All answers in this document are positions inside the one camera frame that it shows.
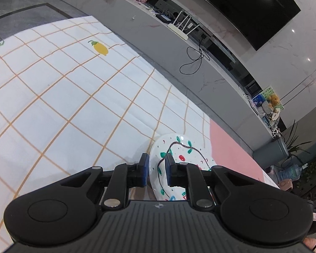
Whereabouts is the tall leafy floor plant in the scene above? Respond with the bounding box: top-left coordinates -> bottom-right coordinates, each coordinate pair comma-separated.
280,120 -> 313,164

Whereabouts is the black cable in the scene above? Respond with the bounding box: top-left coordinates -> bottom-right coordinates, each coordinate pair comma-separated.
179,38 -> 211,75

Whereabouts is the white floral painted plate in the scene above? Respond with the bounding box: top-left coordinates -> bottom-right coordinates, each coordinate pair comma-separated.
150,132 -> 216,202

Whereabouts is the black wall television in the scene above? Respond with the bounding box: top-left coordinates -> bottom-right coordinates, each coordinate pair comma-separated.
178,0 -> 301,51

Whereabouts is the large water bottle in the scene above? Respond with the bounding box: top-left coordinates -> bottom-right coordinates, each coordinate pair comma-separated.
279,163 -> 303,181

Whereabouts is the painted picture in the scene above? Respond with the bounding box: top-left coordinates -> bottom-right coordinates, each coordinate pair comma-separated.
253,86 -> 284,117

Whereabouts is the checked lemon print tablecloth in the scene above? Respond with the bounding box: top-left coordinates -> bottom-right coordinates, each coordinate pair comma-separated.
0,16 -> 280,246

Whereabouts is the white router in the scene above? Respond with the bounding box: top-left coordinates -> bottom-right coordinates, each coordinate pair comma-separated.
168,10 -> 200,40

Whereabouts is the grey marble television cabinet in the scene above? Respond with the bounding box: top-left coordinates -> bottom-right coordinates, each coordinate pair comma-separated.
41,0 -> 282,164

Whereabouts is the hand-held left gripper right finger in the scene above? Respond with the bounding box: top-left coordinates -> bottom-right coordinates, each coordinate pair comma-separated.
165,153 -> 253,213

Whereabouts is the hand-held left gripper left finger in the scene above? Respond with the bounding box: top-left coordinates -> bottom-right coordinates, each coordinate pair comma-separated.
59,153 -> 150,211

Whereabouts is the grey trash bin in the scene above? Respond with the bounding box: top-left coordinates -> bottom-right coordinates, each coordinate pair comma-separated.
253,137 -> 289,168

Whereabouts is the small pink heater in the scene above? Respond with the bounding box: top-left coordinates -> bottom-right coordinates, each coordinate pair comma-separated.
279,179 -> 293,191

